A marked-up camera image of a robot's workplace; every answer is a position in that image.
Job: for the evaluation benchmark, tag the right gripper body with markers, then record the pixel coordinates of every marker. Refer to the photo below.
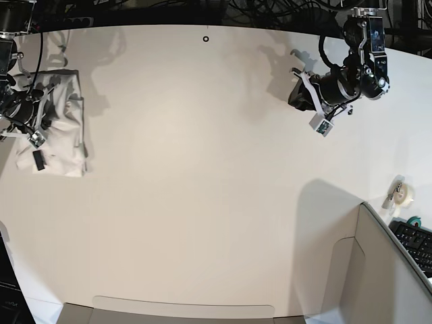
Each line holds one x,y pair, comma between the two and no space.
23,111

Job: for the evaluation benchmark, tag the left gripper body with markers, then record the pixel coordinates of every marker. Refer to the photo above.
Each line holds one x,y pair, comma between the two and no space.
328,93

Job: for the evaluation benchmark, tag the white printed t-shirt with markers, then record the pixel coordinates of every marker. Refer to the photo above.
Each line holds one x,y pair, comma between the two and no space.
64,152

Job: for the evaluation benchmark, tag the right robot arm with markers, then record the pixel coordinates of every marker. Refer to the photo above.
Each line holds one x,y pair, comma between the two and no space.
16,20

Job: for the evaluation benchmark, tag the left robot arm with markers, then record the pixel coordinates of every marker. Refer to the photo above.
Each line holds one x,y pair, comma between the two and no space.
363,72

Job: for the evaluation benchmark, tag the clear tape dispenser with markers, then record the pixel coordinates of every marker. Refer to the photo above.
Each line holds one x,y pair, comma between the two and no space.
400,195

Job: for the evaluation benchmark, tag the green tape roll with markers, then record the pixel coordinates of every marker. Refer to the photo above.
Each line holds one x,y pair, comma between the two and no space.
414,221

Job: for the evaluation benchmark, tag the black computer keyboard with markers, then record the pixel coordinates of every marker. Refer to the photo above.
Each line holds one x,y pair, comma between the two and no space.
417,242

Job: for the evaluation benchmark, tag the beige cardboard box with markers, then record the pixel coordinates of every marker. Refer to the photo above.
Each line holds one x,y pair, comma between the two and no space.
372,279

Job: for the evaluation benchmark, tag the black monitor corner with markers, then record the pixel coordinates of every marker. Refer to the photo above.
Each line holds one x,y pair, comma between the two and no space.
14,308

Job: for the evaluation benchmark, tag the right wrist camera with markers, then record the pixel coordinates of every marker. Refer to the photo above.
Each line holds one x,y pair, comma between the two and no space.
37,139

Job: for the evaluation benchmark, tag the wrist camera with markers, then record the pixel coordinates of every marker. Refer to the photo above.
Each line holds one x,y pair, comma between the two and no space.
321,125
37,139

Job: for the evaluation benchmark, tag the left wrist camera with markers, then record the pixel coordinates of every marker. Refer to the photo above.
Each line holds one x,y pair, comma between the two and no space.
321,125

